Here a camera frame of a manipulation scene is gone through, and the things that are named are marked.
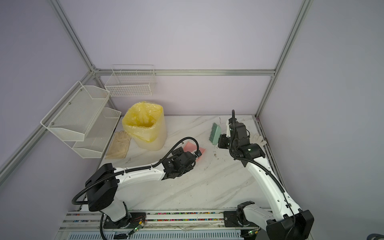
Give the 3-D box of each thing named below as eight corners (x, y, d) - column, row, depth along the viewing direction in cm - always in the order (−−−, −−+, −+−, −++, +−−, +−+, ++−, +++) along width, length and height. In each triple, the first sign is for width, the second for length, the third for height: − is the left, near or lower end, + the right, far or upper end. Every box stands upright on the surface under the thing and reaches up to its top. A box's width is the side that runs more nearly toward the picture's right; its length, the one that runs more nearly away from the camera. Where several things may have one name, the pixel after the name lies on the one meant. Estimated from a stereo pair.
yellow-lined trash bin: (133, 156, 98) (117, 131, 78) (142, 128, 114) (130, 102, 94) (165, 156, 99) (157, 131, 78) (169, 128, 114) (163, 102, 94)
